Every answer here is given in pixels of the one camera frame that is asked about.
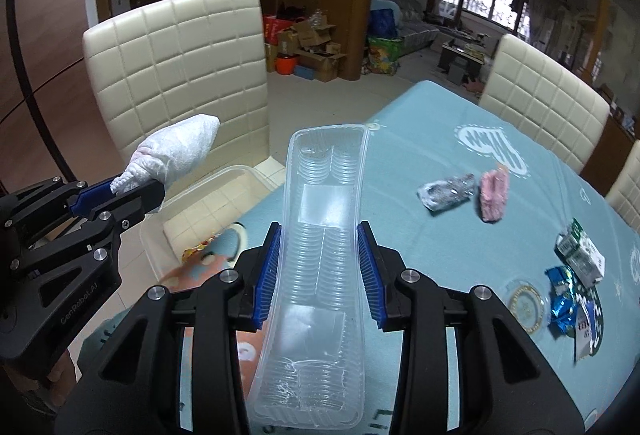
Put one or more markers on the clear plastic tray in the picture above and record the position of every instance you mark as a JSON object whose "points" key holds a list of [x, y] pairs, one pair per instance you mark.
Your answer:
{"points": [[320, 240]]}

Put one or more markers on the person's left hand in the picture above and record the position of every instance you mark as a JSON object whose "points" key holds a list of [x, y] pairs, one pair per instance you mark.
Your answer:
{"points": [[50, 380]]}

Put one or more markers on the grey small bin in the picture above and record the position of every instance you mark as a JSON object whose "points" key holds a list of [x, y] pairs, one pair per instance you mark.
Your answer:
{"points": [[457, 75]]}

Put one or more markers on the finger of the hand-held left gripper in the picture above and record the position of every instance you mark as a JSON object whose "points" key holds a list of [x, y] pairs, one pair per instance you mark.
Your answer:
{"points": [[95, 197], [142, 202]]}

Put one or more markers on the pink crumpled wrapper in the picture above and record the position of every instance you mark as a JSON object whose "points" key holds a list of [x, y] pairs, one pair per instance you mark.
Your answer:
{"points": [[492, 195]]}

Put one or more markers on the blue flat box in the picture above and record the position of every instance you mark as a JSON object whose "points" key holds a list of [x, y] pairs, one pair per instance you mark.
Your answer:
{"points": [[305, 72]]}

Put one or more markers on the small cardboard box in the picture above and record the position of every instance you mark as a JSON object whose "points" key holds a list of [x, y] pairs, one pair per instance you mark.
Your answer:
{"points": [[286, 42]]}

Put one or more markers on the green white milk carton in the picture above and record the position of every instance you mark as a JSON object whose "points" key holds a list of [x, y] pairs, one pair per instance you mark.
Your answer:
{"points": [[580, 252]]}

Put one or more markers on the round clear gold-rimmed lid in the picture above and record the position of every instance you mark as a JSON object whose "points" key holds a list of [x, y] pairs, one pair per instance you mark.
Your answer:
{"points": [[525, 307]]}

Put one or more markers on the clear plastic bin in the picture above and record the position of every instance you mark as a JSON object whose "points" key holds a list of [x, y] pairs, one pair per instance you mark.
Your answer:
{"points": [[225, 175]]}

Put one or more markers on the blue fabric bag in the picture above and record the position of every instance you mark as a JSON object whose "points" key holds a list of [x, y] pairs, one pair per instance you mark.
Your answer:
{"points": [[384, 22]]}

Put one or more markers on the white tissue wad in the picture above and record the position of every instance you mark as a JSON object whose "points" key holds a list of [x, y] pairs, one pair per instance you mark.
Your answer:
{"points": [[175, 145]]}

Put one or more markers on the dark coffee table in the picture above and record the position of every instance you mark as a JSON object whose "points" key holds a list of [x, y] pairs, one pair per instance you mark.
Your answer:
{"points": [[462, 52]]}

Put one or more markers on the red yellow checked wrapper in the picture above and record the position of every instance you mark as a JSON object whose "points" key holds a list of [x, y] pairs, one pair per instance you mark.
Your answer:
{"points": [[197, 249]]}

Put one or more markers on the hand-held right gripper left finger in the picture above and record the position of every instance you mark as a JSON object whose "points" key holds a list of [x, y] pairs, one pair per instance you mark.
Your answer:
{"points": [[267, 275]]}

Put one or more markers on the white quilted dining chair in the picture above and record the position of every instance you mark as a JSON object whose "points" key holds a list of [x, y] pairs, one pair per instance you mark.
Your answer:
{"points": [[627, 195], [540, 95], [175, 55]]}

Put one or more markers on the blue foil wrapper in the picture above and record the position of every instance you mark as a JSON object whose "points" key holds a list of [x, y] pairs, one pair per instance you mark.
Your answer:
{"points": [[562, 300]]}

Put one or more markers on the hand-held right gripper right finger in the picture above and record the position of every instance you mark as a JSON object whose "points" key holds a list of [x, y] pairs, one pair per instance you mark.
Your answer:
{"points": [[370, 275]]}

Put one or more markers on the small white blue carton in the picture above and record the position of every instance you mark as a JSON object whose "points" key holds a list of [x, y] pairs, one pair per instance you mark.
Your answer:
{"points": [[584, 330]]}

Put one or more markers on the wooden half-height cabinet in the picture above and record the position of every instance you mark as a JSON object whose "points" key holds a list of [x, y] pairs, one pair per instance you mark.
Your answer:
{"points": [[355, 35]]}

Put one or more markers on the silver foil wrapper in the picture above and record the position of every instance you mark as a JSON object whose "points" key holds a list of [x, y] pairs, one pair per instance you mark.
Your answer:
{"points": [[445, 192]]}

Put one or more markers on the colourful woven bag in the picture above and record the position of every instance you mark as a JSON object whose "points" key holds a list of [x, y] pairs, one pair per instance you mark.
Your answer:
{"points": [[384, 56]]}

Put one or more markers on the red bucket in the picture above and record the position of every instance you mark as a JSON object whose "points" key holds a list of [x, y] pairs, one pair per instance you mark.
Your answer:
{"points": [[285, 65]]}

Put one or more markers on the open cardboard box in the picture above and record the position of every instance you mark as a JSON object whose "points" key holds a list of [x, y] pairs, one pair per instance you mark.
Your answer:
{"points": [[312, 32]]}

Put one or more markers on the large cardboard box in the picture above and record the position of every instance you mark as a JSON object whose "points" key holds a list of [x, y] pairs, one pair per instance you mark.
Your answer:
{"points": [[325, 65]]}

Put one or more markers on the grey blue sofa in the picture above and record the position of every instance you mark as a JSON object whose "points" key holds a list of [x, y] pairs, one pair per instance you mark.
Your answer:
{"points": [[415, 22]]}

